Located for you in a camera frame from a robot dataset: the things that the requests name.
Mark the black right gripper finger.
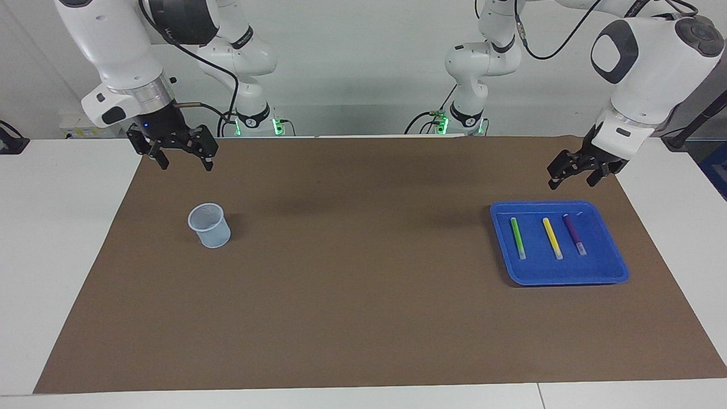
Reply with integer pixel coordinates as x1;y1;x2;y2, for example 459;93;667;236
126;128;171;170
189;126;219;172

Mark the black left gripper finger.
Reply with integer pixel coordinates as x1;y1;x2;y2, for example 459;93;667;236
546;149;588;191
586;160;622;188

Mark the purple pen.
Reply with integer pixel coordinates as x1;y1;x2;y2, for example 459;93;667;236
562;214;587;256

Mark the yellow pen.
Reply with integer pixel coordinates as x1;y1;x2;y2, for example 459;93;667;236
542;218;564;261

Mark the green pen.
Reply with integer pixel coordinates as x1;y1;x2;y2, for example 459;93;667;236
510;218;527;260

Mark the blue plastic tray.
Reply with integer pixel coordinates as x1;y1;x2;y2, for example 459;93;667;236
490;201;630;286

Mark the white power strip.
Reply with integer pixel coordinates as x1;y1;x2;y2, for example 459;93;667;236
60;111;123;140

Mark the clear plastic cup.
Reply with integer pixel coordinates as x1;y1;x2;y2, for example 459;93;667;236
187;203;232;249

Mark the black stand pole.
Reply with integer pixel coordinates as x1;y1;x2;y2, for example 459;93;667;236
662;90;727;151

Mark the blue box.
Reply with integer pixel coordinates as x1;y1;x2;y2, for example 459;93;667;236
699;142;727;201

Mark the brown table mat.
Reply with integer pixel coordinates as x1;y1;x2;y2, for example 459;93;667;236
33;135;727;394

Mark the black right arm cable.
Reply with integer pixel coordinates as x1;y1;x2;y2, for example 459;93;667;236
139;0;239;137

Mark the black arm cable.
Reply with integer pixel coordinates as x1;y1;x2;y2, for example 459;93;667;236
513;0;699;60
139;0;239;137

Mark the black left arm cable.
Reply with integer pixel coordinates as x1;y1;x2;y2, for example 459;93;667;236
513;0;699;60

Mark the black clamp mount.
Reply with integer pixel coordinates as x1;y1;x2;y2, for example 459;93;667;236
0;120;30;155

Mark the black left base cable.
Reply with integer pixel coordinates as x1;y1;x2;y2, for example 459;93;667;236
404;82;458;136

